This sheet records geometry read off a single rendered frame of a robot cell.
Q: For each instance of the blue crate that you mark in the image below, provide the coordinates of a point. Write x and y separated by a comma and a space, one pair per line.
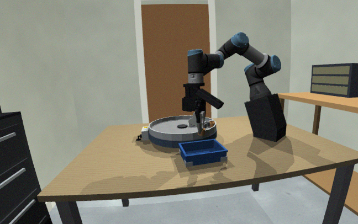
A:
202, 152

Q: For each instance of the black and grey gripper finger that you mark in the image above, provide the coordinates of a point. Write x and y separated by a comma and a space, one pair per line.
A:
203, 117
197, 119

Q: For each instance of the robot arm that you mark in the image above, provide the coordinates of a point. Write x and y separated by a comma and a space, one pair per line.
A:
263, 65

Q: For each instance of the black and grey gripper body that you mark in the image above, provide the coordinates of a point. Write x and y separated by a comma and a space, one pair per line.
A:
191, 100

